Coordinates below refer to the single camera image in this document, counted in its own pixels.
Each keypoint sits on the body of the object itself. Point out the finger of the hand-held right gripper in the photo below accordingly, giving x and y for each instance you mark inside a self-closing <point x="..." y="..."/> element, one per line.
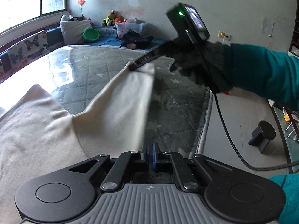
<point x="149" y="59"/>

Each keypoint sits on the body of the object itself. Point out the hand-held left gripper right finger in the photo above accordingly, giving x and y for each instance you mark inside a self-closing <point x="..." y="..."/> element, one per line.
<point x="154" y="157"/>

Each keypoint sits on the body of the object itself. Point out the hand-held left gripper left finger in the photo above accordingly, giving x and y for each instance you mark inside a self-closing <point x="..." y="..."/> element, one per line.
<point x="144" y="156"/>

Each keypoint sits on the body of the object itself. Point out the cream knit garment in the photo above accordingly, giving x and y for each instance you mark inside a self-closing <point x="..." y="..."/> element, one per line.
<point x="46" y="130"/>

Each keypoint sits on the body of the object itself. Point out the person's right forearm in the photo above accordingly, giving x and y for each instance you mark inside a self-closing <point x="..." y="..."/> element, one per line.
<point x="261" y="70"/>

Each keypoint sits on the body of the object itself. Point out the person's left forearm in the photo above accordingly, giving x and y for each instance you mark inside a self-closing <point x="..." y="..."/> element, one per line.
<point x="290" y="196"/>

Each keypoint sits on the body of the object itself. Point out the dark clothes pile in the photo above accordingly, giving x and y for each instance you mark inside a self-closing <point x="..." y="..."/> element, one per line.
<point x="136" y="39"/>

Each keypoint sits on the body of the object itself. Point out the person's right hand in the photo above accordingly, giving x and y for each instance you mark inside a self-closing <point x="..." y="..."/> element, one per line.
<point x="186" y="60"/>

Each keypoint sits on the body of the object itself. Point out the clear plastic storage box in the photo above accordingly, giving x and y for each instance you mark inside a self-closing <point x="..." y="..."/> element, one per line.
<point x="133" y="26"/>

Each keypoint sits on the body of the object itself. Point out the stuffed bear toy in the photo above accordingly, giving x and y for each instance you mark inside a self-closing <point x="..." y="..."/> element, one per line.
<point x="111" y="17"/>

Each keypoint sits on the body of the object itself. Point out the green plastic bowl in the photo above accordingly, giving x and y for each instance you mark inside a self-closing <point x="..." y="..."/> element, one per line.
<point x="91" y="35"/>

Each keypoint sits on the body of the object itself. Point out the grey pillow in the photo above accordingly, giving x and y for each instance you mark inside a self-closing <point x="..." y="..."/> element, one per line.
<point x="74" y="31"/>

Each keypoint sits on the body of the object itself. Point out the colourful pinwheel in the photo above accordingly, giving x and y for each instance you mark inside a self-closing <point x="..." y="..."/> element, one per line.
<point x="82" y="2"/>

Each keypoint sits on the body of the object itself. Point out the black and white plush toy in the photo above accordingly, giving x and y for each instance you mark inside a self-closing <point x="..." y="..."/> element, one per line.
<point x="69" y="17"/>

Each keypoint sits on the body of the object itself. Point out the blue sofa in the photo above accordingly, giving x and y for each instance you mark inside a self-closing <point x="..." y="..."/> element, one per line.
<point x="55" y="36"/>

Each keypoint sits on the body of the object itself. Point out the dark wooden shelf unit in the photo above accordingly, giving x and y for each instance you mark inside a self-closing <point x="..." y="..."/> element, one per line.
<point x="294" y="35"/>

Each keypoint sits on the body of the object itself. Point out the black stool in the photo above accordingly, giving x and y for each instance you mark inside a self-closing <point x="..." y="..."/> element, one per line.
<point x="264" y="133"/>

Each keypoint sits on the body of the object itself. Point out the butterfly print cushion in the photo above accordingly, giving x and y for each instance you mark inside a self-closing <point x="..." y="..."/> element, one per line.
<point x="1" y="73"/>
<point x="28" y="49"/>

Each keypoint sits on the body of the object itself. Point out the window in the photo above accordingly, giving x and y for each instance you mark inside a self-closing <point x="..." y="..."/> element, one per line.
<point x="30" y="0"/>

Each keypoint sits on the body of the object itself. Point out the glass tv stand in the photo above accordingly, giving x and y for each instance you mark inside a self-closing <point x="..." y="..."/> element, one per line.
<point x="283" y="126"/>

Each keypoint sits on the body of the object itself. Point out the wall socket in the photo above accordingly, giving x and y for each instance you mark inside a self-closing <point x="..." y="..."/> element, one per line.
<point x="224" y="35"/>

